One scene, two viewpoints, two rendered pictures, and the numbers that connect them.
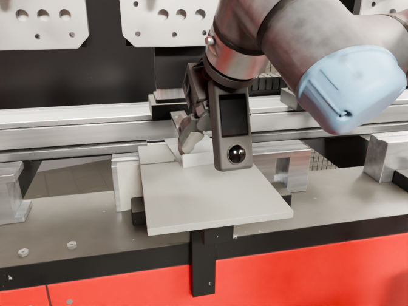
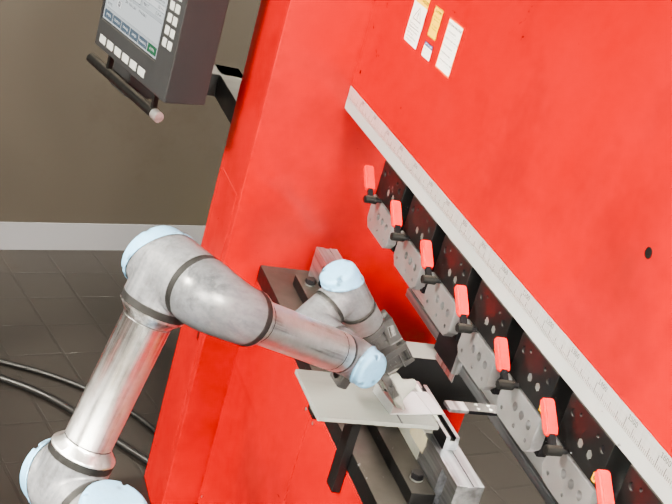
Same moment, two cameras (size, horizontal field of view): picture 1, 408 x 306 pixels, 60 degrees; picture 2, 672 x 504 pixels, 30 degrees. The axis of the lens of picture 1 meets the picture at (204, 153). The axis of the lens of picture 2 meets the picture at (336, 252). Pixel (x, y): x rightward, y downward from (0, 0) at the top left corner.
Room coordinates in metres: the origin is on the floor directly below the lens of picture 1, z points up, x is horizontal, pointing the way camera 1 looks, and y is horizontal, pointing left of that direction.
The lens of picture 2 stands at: (-0.07, -2.21, 2.21)
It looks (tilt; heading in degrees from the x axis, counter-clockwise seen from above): 22 degrees down; 80
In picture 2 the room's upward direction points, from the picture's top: 16 degrees clockwise
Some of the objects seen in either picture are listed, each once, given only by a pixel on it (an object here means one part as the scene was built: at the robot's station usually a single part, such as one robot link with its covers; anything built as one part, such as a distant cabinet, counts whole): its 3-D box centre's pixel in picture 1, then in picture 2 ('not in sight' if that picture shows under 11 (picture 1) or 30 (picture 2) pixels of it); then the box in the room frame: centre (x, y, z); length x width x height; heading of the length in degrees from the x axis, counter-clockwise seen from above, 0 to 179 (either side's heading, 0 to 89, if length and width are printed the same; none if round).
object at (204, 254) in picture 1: (206, 251); (334, 443); (0.44, 0.00, 0.88); 0.14 x 0.04 x 0.22; 12
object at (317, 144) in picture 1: (341, 140); not in sight; (1.13, -0.47, 0.81); 0.64 x 0.08 x 0.14; 12
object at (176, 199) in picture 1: (201, 175); (366, 399); (0.48, 0.00, 1.00); 0.26 x 0.18 x 0.01; 12
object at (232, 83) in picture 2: not in sight; (209, 94); (0.09, 1.25, 1.17); 0.40 x 0.24 x 0.07; 102
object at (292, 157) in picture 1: (212, 173); (430, 448); (0.64, -0.02, 0.92); 0.39 x 0.06 x 0.10; 102
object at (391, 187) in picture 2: not in sight; (401, 207); (0.54, 0.45, 1.26); 0.15 x 0.09 x 0.17; 102
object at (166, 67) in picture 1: (183, 71); (449, 350); (0.63, 0.04, 1.13); 0.10 x 0.02 x 0.10; 102
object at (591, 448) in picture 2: not in sight; (596, 461); (0.75, -0.53, 1.26); 0.15 x 0.09 x 0.17; 102
